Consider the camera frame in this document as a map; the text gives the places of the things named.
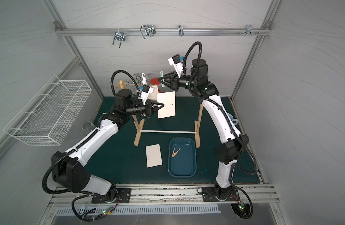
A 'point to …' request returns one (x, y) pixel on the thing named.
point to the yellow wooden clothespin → (174, 153)
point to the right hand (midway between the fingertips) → (158, 78)
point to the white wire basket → (48, 117)
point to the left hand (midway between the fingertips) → (160, 105)
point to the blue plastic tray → (182, 157)
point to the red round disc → (155, 81)
